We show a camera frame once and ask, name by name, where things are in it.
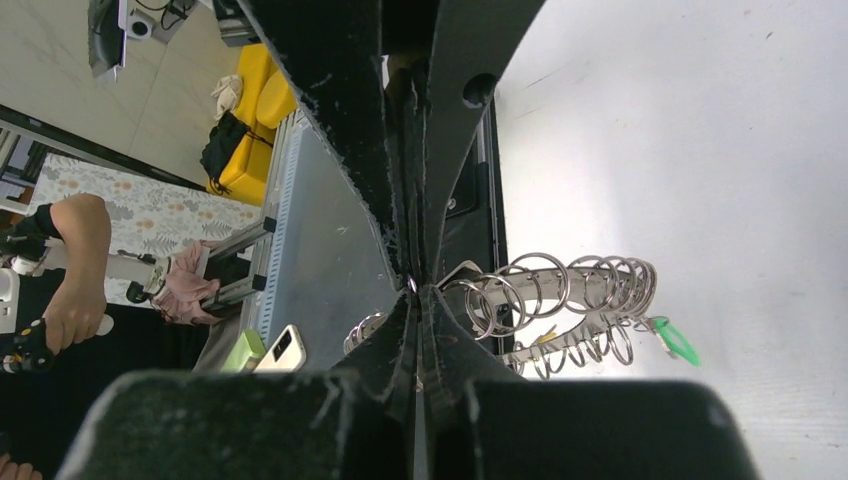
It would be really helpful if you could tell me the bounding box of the metal disc with keyrings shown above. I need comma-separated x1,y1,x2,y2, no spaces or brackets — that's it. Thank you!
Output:
342,251,660,382

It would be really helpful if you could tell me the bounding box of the green key tag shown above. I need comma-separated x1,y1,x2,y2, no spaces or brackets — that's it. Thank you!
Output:
653,316,701,367

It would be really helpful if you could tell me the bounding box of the yellow key tag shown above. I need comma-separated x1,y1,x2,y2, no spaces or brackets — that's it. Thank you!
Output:
533,330,558,345

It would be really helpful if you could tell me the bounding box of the green box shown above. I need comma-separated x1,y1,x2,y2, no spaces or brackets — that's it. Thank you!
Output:
220,329,267,373

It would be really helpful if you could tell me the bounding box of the white smartphone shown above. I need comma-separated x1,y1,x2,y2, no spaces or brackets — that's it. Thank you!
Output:
254,324,307,373

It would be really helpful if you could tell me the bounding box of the floral mat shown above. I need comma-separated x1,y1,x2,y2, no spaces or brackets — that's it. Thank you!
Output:
26,153,263,309

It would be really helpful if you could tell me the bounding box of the black monitor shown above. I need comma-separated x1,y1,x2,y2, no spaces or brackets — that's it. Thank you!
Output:
87,0,128,84

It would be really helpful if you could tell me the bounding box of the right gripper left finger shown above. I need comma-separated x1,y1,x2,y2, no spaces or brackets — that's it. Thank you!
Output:
332,290,417,479

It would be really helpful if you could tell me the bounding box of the pink cloth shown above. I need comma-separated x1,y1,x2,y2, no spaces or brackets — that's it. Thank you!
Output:
150,241,221,326

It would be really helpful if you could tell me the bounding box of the black backpack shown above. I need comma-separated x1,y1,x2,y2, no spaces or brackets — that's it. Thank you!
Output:
199,111,273,195

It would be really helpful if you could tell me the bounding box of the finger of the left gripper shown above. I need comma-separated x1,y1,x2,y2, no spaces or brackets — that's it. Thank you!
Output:
414,1,544,282
240,0,404,279

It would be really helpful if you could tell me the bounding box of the person forearm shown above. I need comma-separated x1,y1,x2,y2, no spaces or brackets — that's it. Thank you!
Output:
43,193,111,354

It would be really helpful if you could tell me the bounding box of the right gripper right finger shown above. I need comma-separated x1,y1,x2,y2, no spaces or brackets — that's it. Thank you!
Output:
421,286,527,479

